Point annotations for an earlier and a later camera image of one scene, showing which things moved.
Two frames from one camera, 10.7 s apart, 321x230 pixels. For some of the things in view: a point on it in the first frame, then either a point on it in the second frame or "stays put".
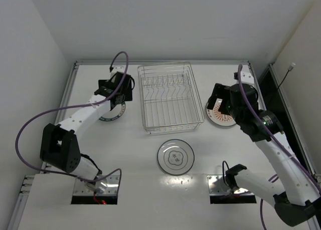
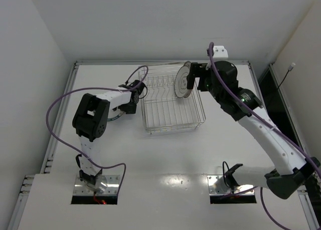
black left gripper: x=119 y=98 -> x=129 y=107
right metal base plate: x=217 y=187 stays put
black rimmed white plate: x=175 y=157 -> x=180 y=81
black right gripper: x=216 y=97 -> x=191 y=76
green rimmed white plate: x=116 y=112 stays put
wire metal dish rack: x=168 y=100 stays put
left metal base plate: x=80 y=188 stays put
